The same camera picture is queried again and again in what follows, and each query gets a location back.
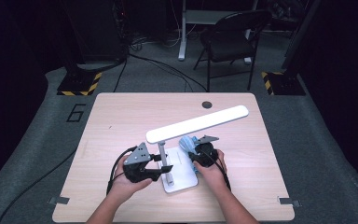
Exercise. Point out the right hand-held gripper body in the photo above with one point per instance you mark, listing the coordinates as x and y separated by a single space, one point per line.
205 154

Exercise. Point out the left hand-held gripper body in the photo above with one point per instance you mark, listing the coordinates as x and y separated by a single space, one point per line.
138 155

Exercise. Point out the blue striped cleaning cloth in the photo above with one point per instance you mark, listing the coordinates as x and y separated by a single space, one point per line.
186 144

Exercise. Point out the white desk lamp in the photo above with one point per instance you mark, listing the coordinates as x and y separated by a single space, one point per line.
199 123

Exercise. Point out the person's right hand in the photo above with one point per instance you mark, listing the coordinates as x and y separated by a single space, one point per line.
214 177

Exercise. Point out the person's left hand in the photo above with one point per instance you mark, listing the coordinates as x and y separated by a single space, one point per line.
121 188

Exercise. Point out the black table grommet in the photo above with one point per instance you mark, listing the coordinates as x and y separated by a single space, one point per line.
207 104

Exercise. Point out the grey tape strip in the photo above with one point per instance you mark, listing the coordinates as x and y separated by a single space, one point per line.
59 200
289 202

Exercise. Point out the black yellow striped stand base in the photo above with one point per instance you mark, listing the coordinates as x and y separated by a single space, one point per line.
77 84
286 84

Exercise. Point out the black folding chair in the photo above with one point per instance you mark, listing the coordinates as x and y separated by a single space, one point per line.
230 40

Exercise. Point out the black equipment cabinet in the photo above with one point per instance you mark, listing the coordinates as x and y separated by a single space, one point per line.
96 31

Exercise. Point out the white desk frame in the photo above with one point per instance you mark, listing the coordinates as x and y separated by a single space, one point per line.
182 37

